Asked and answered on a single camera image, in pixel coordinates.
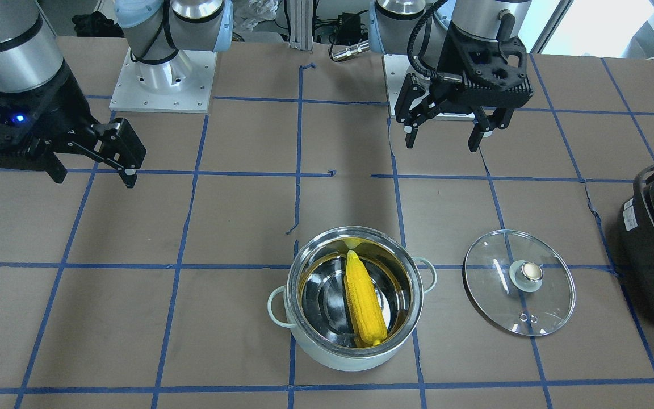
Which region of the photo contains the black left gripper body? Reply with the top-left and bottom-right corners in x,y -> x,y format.
395,26 -> 534,123

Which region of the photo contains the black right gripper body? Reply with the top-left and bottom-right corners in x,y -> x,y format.
0,60 -> 106,183

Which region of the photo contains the glass pot lid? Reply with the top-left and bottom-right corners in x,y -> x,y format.
463,229 -> 576,337

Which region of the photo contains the yellow plastic corn cob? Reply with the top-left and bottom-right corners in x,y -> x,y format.
343,249 -> 388,348

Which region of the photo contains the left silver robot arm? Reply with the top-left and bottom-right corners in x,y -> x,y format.
368,1 -> 534,152

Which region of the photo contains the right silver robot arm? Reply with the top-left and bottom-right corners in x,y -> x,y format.
0,1 -> 233,188

